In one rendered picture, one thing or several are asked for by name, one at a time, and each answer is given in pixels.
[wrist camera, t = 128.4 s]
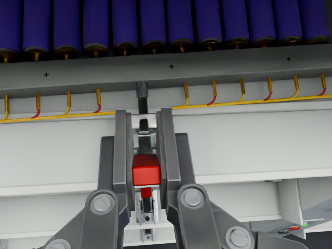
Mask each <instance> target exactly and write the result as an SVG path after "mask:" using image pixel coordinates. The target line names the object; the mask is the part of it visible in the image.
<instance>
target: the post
mask: <svg viewBox="0 0 332 249"><path fill-rule="evenodd" d="M297 180H298V187H299V195H300V203H301V211H302V219H303V220H311V219H324V220H323V221H320V222H317V223H314V224H311V225H308V226H305V227H302V228H300V229H299V230H293V231H290V232H289V233H287V234H279V233H273V234H272V235H275V236H279V237H282V236H286V235H289V234H292V233H295V232H298V231H301V230H304V229H307V228H310V227H313V226H316V225H320V224H323V223H326V222H329V221H332V211H323V210H324V209H327V208H330V207H332V176H325V177H309V178H298V179H297ZM290 223H291V222H289V221H286V220H283V219H276V220H263V221H251V222H250V225H251V230H252V231H254V232H258V231H260V232H264V233H267V232H270V231H272V230H275V229H277V228H280V227H282V226H285V225H287V224H290Z"/></svg>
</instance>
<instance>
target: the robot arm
mask: <svg viewBox="0 0 332 249"><path fill-rule="evenodd" d="M156 150H157V157H158V161H159V164H160V167H161V184H160V185H159V190H160V203H161V209H165V213H166V216H167V220H168V221H169V222H170V223H171V224H173V226H174V233H175V239H176V245H177V249H309V248H308V247H307V246H306V245H305V244H303V243H301V242H299V241H295V240H291V239H287V238H283V237H279V236H275V235H272V234H268V233H264V232H260V231H258V232H254V231H250V230H249V229H248V228H247V227H246V226H244V225H243V224H242V223H240V222H239V221H238V220H236V219H235V218H234V217H232V216H231V215H230V214H228V213H227V212H226V211H224V210H223V209H222V208H220V207H219V206H218V205H216V204H215V203H214V202H212V201H211V200H210V199H209V196H208V193H207V191H206V189H205V188H204V187H203V186H201V185H200V184H197V183H196V180H195V174H194V168H193V162H192V156H191V150H190V144H189V138H188V134H187V133H175V130H174V122H173V115H172V108H161V111H157V114H156ZM133 160H134V142H133V131H132V120H131V112H127V111H126V110H115V133H114V136H102V137H101V142H100V156H99V170H98V184H97V190H94V191H93V192H92V193H90V195H89V196H88V197H87V199H86V203H85V207H84V208H83V209H82V210H81V211H80V212H79V213H78V214H77V215H76V216H75V217H73V218H72V219H71V220H70V221H69V222H68V223H67V224H66V225H65V226H64V227H62V228H61V229H60V230H59V231H58V232H57V233H56V234H55V235H54V236H53V237H51V238H50V239H49V240H48V241H47V242H46V243H45V245H44V246H41V247H39V248H32V249H123V239H124V228H125V227H126V226H127V225H128V224H129V223H130V217H131V211H135V186H133V180H132V166H133Z"/></svg>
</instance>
